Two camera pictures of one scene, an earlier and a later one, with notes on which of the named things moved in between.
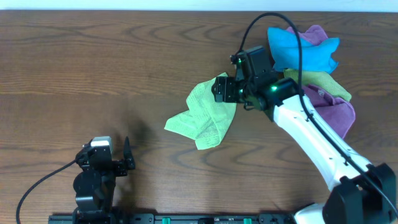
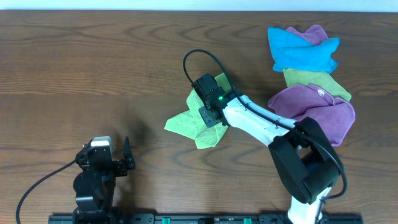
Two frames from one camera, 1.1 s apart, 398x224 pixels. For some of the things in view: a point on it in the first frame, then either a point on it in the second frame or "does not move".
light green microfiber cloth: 206,120 does not move
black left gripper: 122,165 does not move
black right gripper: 224,86 to 206,118
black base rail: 171,218 does not move
